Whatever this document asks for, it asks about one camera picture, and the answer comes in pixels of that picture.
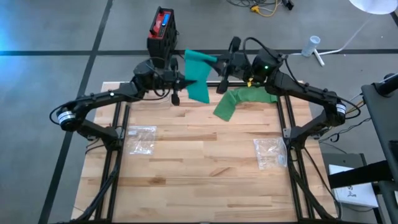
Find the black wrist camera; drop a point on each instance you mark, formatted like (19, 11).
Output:
(163, 77)
(240, 63)

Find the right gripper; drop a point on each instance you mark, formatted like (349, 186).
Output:
(222, 87)

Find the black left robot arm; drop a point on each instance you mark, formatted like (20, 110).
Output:
(93, 99)

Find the clear plastic bag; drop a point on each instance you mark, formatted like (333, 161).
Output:
(141, 140)
(270, 154)

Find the teal elastic bandage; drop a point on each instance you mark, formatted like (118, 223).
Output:
(197, 71)

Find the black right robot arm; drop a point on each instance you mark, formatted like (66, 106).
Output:
(298, 88)

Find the red black power station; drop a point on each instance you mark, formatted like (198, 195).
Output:
(163, 21)

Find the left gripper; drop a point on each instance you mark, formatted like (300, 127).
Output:
(175, 99)

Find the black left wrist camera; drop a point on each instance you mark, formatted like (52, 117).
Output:
(163, 77)

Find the translucent white plastic cup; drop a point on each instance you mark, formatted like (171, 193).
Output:
(311, 46)

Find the black plug block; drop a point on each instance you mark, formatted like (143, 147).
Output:
(288, 4)

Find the white lamp stand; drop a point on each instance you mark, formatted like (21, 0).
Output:
(318, 57)

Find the white translucent lampshade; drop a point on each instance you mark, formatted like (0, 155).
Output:
(373, 6)

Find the dark green bandage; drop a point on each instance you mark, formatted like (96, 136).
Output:
(236, 99)

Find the black side cart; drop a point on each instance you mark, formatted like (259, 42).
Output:
(382, 124)

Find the white cardboard box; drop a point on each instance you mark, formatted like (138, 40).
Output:
(354, 196)

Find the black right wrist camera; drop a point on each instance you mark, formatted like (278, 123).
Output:
(240, 63)

